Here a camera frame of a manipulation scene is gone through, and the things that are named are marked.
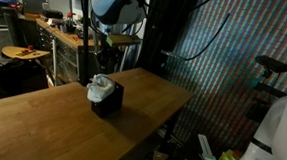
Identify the black camera stand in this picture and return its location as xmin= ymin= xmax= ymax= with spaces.
xmin=245 ymin=67 xmax=287 ymax=126

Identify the flat black case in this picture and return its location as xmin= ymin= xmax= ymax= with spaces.
xmin=41 ymin=9 xmax=65 ymax=20

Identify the small brown cardboard box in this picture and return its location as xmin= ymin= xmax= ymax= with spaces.
xmin=152 ymin=150 xmax=170 ymax=160

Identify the small black perforated basket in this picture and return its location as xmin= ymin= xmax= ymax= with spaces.
xmin=90 ymin=80 xmax=125 ymax=120

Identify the red flowers black pot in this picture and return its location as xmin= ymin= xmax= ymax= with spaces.
xmin=64 ymin=11 xmax=79 ymax=34

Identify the light grey cloth towel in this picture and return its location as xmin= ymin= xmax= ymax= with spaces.
xmin=85 ymin=73 xmax=117 ymax=104

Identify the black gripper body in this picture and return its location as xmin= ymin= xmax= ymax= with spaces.
xmin=96 ymin=45 xmax=120 ymax=69

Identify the white plastic bar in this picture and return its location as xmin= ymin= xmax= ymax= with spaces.
xmin=196 ymin=133 xmax=218 ymax=160

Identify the wooden workbench with drawers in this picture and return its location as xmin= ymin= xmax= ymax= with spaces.
xmin=32 ymin=17 xmax=110 ymax=87

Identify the black stereo camera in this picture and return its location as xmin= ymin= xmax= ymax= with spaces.
xmin=253 ymin=55 xmax=287 ymax=75

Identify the patterned backdrop screen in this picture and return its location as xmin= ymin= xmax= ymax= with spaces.
xmin=158 ymin=0 xmax=287 ymax=157

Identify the red hand tool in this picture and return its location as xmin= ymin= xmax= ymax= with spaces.
xmin=16 ymin=43 xmax=38 ymax=57

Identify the yellowish wrist camera block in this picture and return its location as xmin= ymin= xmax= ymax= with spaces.
xmin=104 ymin=33 xmax=142 ymax=50

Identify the round wooden stool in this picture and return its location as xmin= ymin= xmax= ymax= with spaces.
xmin=1 ymin=44 xmax=51 ymax=62

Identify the yellow green toy block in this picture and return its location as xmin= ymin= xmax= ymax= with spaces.
xmin=218 ymin=148 xmax=243 ymax=160

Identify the black vertical pole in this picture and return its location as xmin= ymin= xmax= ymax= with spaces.
xmin=75 ymin=0 xmax=100 ymax=88

